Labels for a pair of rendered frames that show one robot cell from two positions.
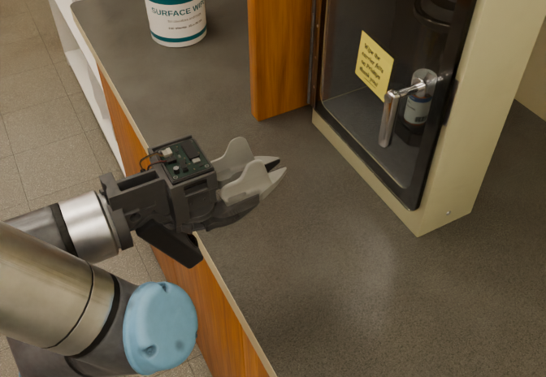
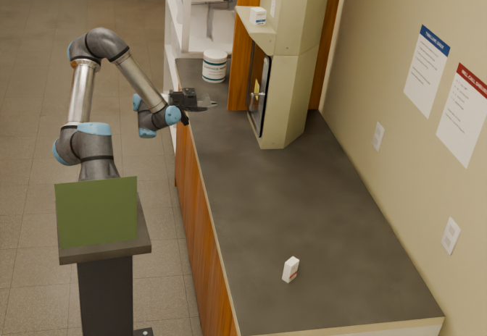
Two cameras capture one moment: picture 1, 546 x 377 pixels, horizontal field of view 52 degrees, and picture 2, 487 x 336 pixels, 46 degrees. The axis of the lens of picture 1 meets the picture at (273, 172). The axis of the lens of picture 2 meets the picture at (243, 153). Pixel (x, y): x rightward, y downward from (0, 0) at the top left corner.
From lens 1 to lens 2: 1.96 m
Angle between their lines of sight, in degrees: 16
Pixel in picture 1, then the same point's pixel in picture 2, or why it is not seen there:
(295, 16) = (246, 74)
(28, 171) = (126, 143)
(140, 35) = (198, 75)
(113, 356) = (162, 115)
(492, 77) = (280, 94)
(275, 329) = (204, 155)
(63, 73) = not seen: hidden behind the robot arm
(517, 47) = (286, 87)
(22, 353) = (141, 120)
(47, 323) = (153, 101)
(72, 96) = not seen: hidden behind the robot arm
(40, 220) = not seen: hidden behind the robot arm
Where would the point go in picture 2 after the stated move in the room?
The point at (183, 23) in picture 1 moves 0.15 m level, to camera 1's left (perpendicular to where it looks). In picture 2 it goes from (214, 73) to (188, 67)
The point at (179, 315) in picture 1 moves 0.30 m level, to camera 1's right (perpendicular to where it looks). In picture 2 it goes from (177, 113) to (247, 130)
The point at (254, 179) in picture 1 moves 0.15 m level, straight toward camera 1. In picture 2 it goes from (206, 103) to (196, 119)
